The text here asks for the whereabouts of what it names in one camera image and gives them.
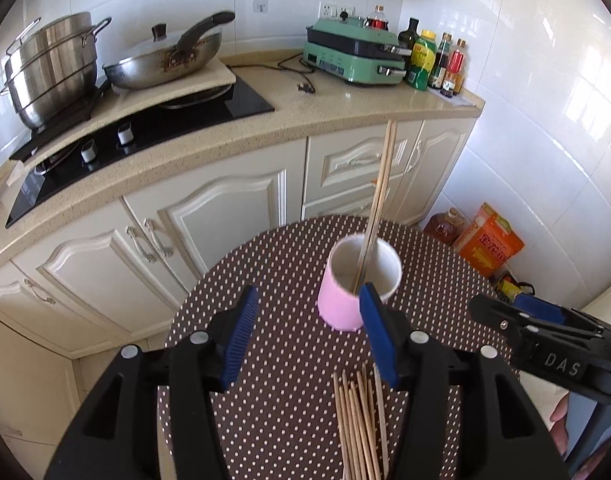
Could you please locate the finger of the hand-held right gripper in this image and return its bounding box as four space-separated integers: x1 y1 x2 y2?
468 294 542 349
513 293 607 341

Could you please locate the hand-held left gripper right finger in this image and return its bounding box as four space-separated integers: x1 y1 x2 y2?
359 282 571 480

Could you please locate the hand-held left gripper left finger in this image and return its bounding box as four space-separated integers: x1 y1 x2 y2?
44 285 261 480

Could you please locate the pink cup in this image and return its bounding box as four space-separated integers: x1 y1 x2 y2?
318 234 403 333

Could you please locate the pile of bamboo chopsticks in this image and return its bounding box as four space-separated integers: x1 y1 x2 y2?
333 367 391 480

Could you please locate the long bamboo chopstick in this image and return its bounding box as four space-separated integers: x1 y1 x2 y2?
359 121 397 295
354 120 392 293

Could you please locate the person's right hand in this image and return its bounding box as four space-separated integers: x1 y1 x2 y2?
549 394 570 453

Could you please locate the yellow packet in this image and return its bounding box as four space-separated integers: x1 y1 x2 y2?
495 275 536 306

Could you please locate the orange bag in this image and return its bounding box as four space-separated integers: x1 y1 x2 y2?
453 202 525 278

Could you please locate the brown polka-dot tablecloth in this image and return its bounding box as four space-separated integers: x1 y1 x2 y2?
156 215 519 480

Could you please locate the white appliance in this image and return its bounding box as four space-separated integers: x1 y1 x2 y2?
568 280 611 331

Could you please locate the cooking oil jug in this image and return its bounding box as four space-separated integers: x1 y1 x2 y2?
424 207 469 248

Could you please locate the cream kitchen base cabinet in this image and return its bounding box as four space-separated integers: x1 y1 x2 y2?
0 117 479 358

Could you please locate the white paper sheet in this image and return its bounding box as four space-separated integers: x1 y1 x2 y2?
430 87 473 107

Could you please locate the beige speckled countertop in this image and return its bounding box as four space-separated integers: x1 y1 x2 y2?
0 47 486 271

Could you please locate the black glass gas hob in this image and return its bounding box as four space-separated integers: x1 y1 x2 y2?
5 75 276 228

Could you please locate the steel burner pan support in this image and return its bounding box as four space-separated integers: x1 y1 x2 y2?
158 82 233 110

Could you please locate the dark soy sauce bottle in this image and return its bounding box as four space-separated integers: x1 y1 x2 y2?
428 32 453 92

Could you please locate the red label sauce bottle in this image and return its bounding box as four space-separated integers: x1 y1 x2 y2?
443 38 467 96

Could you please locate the yellow green bottle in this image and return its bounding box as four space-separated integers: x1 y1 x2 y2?
404 29 437 92

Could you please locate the beige stone slab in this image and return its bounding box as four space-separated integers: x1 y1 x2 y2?
9 55 237 161

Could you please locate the dark olive oil bottle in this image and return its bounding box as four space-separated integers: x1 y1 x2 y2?
398 17 420 71

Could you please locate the green electric grill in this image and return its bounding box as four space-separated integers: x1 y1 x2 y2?
302 16 409 88

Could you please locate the cola bottle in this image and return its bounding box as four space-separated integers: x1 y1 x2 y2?
366 5 390 31

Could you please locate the glass wok lid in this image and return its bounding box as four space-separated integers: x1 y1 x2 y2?
130 22 221 61

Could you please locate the stainless steel steamer pot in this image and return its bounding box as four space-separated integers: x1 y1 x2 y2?
0 16 112 131

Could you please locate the black power cable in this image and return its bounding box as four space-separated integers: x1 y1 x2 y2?
225 52 316 95

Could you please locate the steel wok with black handle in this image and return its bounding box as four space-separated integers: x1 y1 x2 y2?
102 11 236 91

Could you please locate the white wall socket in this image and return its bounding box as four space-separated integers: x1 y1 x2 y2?
319 1 356 20

